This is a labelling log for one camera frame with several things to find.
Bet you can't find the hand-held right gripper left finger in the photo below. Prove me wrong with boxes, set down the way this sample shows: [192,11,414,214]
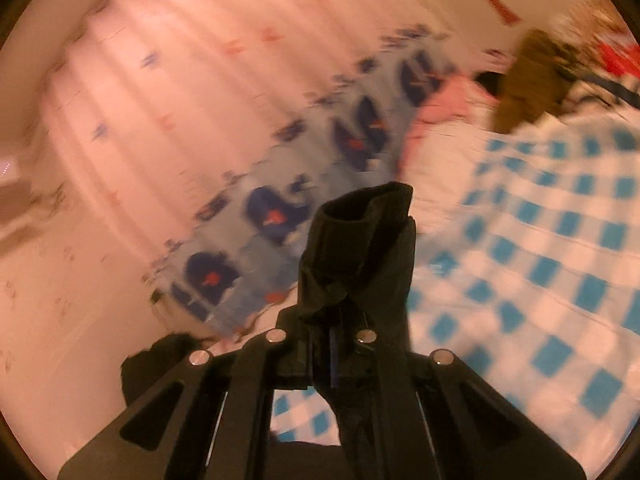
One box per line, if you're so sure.
[57,307,321,480]

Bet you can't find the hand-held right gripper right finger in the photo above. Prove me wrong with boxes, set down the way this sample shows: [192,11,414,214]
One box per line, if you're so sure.
[327,327,586,480]

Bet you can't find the black jacket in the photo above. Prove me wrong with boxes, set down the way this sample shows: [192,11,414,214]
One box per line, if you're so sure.
[120,182,421,480]

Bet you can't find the blue white checked bed sheet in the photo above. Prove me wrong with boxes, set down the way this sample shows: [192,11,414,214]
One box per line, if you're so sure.
[270,110,640,476]

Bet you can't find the whale print curtain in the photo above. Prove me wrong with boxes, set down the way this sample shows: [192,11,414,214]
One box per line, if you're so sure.
[37,0,501,343]

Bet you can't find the pink cloth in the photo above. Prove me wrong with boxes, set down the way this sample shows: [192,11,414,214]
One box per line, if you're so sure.
[400,72,501,171]

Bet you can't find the olive brown garment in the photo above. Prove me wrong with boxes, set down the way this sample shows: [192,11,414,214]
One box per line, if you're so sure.
[492,27,581,133]

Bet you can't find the red cloth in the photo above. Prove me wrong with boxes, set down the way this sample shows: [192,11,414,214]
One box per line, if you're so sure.
[595,35,640,78]

